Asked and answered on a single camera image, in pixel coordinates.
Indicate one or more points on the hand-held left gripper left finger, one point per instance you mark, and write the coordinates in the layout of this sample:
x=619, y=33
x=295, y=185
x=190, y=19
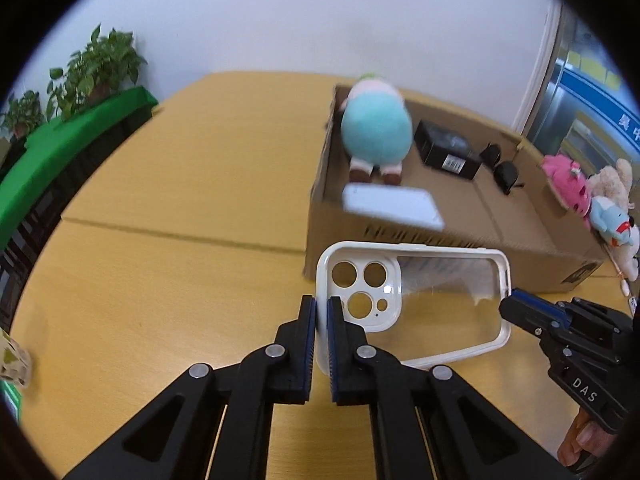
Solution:
x=311, y=350

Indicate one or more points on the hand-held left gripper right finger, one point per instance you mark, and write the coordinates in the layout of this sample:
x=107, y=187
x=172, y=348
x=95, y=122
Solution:
x=334, y=355

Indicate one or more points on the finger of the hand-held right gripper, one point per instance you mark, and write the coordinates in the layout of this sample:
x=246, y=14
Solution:
x=522, y=312
x=580, y=312

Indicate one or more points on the white clear phone case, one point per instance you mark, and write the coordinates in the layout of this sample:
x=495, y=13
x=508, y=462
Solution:
x=450, y=310

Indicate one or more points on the cardboard box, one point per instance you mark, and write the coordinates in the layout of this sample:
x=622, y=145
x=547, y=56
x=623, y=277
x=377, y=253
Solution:
x=500, y=230

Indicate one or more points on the green-haired pink teal plush toy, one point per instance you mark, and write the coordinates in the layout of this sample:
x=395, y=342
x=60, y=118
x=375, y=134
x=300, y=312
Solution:
x=377, y=125

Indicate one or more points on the person's right hand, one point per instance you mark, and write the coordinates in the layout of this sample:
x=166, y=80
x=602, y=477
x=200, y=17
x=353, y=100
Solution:
x=580, y=440

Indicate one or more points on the cream plush toy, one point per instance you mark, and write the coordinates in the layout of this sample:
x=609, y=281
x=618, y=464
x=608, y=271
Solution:
x=629, y=255

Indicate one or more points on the blue elephant plush toy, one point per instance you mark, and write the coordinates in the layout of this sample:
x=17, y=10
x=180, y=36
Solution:
x=612, y=220

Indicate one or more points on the beige bear plush toy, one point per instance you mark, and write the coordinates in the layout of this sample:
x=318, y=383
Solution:
x=612, y=177

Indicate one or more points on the wooden desk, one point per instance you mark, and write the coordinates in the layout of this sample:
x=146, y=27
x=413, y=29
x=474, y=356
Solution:
x=175, y=260

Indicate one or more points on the black box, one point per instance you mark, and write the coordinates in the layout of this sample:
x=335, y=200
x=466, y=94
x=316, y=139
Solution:
x=445, y=147

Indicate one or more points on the small white patterned box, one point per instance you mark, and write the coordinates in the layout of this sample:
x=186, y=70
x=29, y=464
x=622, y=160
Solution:
x=12, y=360

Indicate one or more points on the green cloth shelf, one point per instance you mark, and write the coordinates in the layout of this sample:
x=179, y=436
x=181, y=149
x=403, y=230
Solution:
x=75, y=145

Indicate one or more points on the large potted plant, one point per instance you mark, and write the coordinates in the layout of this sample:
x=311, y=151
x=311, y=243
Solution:
x=100, y=67

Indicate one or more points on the small potted plant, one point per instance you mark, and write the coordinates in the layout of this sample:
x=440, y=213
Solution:
x=25, y=112

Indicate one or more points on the glass door white frame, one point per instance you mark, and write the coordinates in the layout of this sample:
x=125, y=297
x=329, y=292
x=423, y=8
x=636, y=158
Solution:
x=542, y=60

